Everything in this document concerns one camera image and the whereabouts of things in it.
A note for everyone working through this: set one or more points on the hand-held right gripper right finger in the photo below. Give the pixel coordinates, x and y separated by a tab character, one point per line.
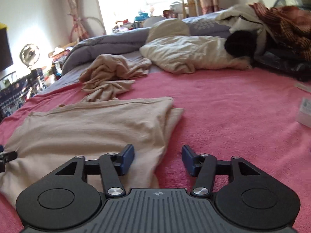
188	159

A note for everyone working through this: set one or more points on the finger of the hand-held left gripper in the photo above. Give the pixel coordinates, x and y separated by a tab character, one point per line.
8	155

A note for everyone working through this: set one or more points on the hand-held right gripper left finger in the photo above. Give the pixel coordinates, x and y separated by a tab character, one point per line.
127	159

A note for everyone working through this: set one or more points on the beige thermal shirt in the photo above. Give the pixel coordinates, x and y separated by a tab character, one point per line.
85	126

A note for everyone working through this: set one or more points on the pink blanket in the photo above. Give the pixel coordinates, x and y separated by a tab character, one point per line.
230	114

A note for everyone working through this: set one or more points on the crumpled tan garment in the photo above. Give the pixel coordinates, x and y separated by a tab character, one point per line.
109	72

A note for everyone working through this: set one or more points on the round desk fan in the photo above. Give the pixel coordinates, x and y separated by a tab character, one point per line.
29	54

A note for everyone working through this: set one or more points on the black television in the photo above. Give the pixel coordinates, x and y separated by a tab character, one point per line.
4	51

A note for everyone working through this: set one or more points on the cream duvet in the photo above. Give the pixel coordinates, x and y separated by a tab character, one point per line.
182	51

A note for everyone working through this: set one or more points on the pile of household clutter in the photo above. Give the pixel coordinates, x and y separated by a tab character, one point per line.
58	58

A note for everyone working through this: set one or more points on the grey quilt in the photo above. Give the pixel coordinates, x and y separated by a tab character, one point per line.
97	43

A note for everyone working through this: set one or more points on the translucent plastic box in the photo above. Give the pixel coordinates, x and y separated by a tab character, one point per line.
305	111

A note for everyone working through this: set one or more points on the dark rolled garment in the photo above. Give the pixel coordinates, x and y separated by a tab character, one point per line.
240	43

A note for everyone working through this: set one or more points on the yellow cloth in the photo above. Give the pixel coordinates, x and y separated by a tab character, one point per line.
2	26

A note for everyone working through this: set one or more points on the black shiny jacket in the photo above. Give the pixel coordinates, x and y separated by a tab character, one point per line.
284	64

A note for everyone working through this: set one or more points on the pile of windowsill items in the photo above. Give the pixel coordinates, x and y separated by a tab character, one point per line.
124	24

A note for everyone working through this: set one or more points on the pink hoop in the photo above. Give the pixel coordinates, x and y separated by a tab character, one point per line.
73	29

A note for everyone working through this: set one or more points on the white chair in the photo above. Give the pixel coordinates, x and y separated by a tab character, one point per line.
154	20

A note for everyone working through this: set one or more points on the blue plush toy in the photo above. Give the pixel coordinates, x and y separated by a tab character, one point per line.
142	15

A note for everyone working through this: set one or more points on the wooden rack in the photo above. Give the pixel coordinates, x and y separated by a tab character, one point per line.
192	7

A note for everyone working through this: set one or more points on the white appliance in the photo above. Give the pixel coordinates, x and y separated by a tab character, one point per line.
175	6

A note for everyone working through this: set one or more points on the white jacket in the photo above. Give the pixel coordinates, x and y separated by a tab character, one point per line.
240	14

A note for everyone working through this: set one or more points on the red plaid garment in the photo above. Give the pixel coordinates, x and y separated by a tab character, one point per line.
286	24

